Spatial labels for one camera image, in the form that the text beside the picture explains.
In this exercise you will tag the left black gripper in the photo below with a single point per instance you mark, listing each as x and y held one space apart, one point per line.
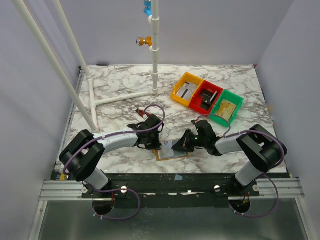
153 141

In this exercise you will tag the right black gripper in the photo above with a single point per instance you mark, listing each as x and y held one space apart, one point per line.
188 139

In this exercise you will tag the white credit card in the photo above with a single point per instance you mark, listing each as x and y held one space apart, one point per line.
166 149

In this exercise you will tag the mustard yellow card holder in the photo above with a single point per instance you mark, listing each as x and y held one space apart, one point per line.
178 154

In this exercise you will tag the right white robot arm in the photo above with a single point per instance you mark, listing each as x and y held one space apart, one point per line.
263 150

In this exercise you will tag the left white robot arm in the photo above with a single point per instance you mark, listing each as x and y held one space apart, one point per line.
82 155

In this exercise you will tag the cards in yellow bin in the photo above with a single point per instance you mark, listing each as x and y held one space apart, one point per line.
186 90

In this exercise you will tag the gold cards in green bin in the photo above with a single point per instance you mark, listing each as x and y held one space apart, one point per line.
226 109

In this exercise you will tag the red black utility knife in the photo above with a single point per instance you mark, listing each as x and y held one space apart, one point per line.
142 113

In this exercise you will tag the red plastic bin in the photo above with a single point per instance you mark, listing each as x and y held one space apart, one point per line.
196 100

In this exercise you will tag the yellow plastic bin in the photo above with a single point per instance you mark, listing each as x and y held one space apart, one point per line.
187 77

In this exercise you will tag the black items in red bin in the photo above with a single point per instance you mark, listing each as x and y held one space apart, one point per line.
207 99

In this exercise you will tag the green plastic bin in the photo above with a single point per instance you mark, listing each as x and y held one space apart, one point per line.
236 99

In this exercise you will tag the black mounting rail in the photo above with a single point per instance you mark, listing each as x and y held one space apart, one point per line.
163 190

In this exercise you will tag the white PVC pipe frame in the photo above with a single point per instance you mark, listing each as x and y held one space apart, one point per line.
90 118

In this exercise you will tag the orange camera on pole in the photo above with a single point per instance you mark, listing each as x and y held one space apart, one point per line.
140 41

